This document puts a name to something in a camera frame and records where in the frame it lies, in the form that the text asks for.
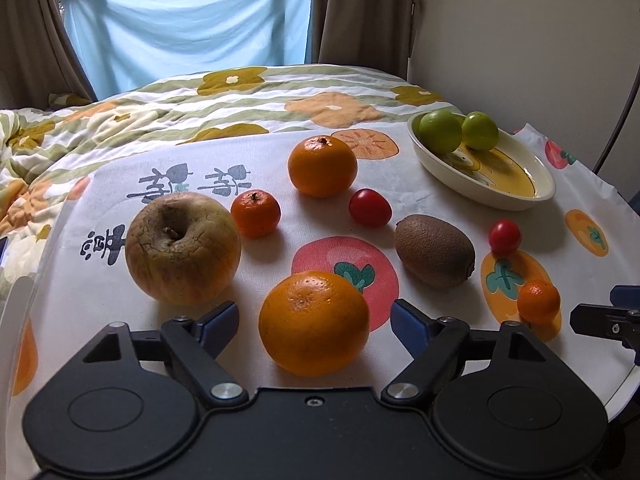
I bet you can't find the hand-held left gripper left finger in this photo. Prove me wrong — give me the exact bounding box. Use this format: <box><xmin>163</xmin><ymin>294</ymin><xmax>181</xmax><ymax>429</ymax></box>
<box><xmin>82</xmin><ymin>301</ymin><xmax>250</xmax><ymax>409</ymax></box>

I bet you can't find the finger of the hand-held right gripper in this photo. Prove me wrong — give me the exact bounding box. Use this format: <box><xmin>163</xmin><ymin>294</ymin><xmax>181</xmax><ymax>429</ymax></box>
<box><xmin>570</xmin><ymin>302</ymin><xmax>640</xmax><ymax>348</ymax></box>
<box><xmin>610</xmin><ymin>285</ymin><xmax>640</xmax><ymax>311</ymax></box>

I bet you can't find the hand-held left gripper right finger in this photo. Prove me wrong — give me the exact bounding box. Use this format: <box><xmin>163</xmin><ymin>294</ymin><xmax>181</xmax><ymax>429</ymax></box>
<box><xmin>380</xmin><ymin>298</ymin><xmax>548</xmax><ymax>408</ymax></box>

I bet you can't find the tiny mandarin orange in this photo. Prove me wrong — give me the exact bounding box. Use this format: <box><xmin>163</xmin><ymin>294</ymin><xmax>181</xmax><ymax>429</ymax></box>
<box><xmin>516</xmin><ymin>280</ymin><xmax>562</xmax><ymax>325</ymax></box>

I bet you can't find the wrinkled yellow apple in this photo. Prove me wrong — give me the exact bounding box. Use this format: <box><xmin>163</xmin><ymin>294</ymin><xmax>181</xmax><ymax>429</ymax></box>
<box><xmin>125</xmin><ymin>191</ymin><xmax>242</xmax><ymax>307</ymax></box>

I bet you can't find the brown kiwi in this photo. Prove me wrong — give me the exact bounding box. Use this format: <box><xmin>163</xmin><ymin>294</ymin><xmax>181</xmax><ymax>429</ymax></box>
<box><xmin>394</xmin><ymin>214</ymin><xmax>476</xmax><ymax>289</ymax></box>

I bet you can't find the large orange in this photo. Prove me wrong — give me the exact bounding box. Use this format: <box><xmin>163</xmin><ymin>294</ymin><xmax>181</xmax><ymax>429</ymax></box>
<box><xmin>258</xmin><ymin>271</ymin><xmax>371</xmax><ymax>378</ymax></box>

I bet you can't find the small mandarin orange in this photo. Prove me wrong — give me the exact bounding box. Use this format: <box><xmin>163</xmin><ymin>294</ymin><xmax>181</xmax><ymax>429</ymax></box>
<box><xmin>230</xmin><ymin>189</ymin><xmax>282</xmax><ymax>239</ymax></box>

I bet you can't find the red cherry tomato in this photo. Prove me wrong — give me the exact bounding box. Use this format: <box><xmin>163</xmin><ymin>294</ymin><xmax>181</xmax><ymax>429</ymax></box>
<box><xmin>348</xmin><ymin>188</ymin><xmax>392</xmax><ymax>227</ymax></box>
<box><xmin>488</xmin><ymin>219</ymin><xmax>522</xmax><ymax>256</ymax></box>

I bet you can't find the cream oval bowl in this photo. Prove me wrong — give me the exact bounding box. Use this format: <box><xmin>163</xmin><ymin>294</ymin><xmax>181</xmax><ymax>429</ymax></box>
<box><xmin>406</xmin><ymin>110</ymin><xmax>557</xmax><ymax>212</ymax></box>

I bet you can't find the medium orange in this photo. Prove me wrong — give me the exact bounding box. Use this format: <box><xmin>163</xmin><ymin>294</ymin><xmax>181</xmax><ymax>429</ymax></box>
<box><xmin>287</xmin><ymin>135</ymin><xmax>359</xmax><ymax>198</ymax></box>

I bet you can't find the white fruit-print tablecloth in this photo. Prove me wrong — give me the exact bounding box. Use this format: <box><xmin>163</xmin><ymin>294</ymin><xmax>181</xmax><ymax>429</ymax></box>
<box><xmin>7</xmin><ymin>122</ymin><xmax>633</xmax><ymax>411</ymax></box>

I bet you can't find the green round fruit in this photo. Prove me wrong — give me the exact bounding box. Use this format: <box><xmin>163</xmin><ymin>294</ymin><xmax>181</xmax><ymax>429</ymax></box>
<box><xmin>418</xmin><ymin>109</ymin><xmax>463</xmax><ymax>153</ymax></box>
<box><xmin>461</xmin><ymin>112</ymin><xmax>500</xmax><ymax>152</ymax></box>

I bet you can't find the floral striped blanket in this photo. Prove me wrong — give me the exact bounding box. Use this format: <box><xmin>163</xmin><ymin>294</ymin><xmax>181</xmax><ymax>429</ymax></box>
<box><xmin>0</xmin><ymin>63</ymin><xmax>461</xmax><ymax>301</ymax></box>

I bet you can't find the light blue window cloth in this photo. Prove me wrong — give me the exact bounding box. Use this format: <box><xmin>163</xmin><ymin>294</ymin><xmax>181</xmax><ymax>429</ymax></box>
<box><xmin>62</xmin><ymin>0</ymin><xmax>316</xmax><ymax>101</ymax></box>

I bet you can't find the right brown curtain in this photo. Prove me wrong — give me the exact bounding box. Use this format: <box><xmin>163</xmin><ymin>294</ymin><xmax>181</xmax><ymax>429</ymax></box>
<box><xmin>310</xmin><ymin>0</ymin><xmax>418</xmax><ymax>78</ymax></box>

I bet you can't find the brown curtain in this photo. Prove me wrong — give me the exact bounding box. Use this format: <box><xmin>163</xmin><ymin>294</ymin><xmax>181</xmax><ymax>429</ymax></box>
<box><xmin>0</xmin><ymin>0</ymin><xmax>98</xmax><ymax>111</ymax></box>
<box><xmin>310</xmin><ymin>0</ymin><xmax>418</xmax><ymax>78</ymax></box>

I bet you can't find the left brown curtain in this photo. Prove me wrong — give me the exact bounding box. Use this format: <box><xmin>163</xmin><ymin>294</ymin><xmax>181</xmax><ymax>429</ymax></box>
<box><xmin>0</xmin><ymin>0</ymin><xmax>98</xmax><ymax>111</ymax></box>

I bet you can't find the black cable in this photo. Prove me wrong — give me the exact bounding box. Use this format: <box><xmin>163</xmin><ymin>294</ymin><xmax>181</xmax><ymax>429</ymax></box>
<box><xmin>591</xmin><ymin>65</ymin><xmax>640</xmax><ymax>173</ymax></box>

